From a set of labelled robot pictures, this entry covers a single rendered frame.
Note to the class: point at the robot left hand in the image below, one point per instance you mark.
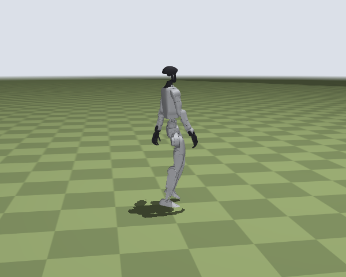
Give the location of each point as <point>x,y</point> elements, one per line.
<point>156,136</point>

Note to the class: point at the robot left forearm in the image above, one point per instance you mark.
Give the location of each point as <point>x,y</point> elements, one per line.
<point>160,120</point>

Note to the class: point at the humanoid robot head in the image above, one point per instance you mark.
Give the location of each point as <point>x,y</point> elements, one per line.
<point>170,71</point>

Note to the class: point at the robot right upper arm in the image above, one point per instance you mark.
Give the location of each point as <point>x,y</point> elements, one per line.
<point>175,94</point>

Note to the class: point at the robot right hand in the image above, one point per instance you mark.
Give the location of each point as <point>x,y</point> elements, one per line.
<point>194,138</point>

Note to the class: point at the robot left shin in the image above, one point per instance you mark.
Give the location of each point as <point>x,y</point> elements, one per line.
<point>180,173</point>

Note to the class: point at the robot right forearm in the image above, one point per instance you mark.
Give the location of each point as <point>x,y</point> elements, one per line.
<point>185,121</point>

